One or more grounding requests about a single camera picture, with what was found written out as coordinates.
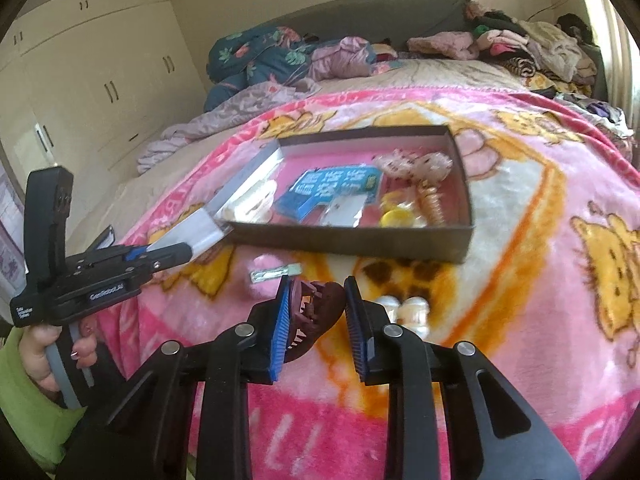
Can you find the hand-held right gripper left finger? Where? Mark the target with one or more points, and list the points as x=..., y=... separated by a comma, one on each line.
x=280, y=332

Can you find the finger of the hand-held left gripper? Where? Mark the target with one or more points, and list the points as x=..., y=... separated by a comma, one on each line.
x=172, y=256
x=134, y=253

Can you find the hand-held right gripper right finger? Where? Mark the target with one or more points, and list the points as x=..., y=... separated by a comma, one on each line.
x=356, y=332

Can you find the dark red hair claw clip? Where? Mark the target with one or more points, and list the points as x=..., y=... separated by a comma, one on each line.
x=320, y=320

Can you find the shallow cardboard box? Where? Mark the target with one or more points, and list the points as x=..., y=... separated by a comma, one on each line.
x=350, y=242

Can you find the white hair claw clip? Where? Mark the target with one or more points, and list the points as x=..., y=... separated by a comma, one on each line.
x=247, y=203

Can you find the white earring card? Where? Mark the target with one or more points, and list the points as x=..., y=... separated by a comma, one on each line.
x=345, y=211

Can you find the yellow items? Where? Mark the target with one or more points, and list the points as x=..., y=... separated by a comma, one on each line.
x=397, y=216

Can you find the person's left forearm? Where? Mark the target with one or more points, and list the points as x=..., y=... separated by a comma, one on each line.
x=25, y=425

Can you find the person's left hand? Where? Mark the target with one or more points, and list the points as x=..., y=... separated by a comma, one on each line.
x=37, y=355

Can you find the black notebook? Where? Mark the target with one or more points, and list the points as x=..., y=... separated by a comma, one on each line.
x=104, y=239

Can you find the pearl hair clip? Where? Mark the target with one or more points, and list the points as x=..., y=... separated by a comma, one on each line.
x=412, y=310

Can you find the bed with beige sheet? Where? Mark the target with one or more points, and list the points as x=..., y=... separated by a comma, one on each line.
x=150, y=190

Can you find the lilac blanket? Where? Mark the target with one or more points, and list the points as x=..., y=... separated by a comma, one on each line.
x=215, y=120

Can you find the blue book in box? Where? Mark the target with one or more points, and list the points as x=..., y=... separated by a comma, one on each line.
x=335, y=182

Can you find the cream wardrobe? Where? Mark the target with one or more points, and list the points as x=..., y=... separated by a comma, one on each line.
x=100, y=75

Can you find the pink cartoon printed blanket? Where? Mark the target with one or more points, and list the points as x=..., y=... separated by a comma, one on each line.
x=525, y=240

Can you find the dark blue floral quilt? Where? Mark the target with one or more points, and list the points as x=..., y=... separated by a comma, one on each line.
x=250, y=60

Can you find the lilac pink garment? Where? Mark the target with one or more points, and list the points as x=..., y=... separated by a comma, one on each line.
x=345, y=57

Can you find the grey headboard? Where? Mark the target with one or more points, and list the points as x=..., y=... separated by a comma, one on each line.
x=360, y=15

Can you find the pile of clothes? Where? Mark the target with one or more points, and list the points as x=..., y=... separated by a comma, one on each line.
x=540, y=45

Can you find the cream curtain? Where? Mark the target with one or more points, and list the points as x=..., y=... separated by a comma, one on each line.
x=617, y=45

